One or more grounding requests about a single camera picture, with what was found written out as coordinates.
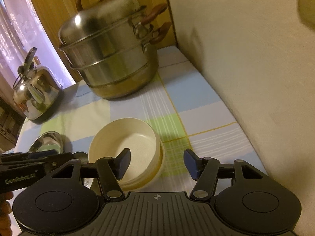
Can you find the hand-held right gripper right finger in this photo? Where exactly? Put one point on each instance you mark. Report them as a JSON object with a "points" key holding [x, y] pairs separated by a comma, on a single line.
{"points": [[190, 163]]}

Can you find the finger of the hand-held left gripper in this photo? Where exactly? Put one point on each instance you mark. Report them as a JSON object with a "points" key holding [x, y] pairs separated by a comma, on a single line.
{"points": [[59, 159], [44, 153]]}

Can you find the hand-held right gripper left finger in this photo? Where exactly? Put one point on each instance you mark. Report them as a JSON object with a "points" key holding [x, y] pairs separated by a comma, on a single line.
{"points": [[124, 163]]}

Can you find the round stainless steel plate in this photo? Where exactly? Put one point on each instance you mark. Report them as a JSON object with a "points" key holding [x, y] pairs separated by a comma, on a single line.
{"points": [[39, 140]]}

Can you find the cream plastic bowl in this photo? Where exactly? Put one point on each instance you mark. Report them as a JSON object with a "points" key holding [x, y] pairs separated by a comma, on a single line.
{"points": [[137, 140]]}

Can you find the person's left hand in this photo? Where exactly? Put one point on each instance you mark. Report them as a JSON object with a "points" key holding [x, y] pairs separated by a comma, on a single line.
{"points": [[5, 206]]}

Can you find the black metal rack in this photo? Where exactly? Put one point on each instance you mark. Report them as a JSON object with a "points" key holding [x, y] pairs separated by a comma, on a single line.
{"points": [[9, 125]]}

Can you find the checked pastel tablecloth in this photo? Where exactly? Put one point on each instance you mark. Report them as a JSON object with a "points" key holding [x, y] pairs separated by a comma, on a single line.
{"points": [[209, 108]]}

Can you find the stainless steel kettle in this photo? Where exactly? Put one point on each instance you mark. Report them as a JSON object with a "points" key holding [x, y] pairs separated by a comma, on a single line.
{"points": [[37, 93]]}

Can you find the stainless steel steamer pot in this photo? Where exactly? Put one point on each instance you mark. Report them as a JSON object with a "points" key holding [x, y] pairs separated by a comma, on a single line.
{"points": [[108, 54]]}

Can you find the sheer patterned curtain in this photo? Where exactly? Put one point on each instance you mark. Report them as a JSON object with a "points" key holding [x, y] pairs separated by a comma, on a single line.
{"points": [[14, 41]]}

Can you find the large wall socket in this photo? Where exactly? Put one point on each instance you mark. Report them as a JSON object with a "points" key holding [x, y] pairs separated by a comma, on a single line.
{"points": [[307, 5]]}

